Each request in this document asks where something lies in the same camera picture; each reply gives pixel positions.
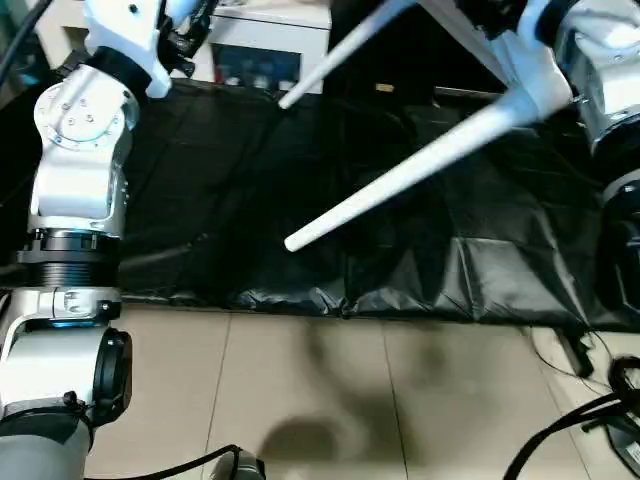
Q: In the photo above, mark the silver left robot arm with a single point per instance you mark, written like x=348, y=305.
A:
x=75, y=150

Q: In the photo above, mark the white cabinet with glass doors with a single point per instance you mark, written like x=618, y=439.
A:
x=270, y=30

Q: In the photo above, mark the black plastic mat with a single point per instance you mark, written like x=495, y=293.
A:
x=225, y=175

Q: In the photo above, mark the grey robot torso piece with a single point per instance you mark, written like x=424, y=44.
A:
x=240, y=467

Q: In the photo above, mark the black power adapter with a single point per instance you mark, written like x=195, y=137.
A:
x=627, y=445

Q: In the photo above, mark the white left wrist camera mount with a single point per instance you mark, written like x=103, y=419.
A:
x=125, y=30

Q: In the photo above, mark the black folding table frame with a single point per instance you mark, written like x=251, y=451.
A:
x=577, y=352

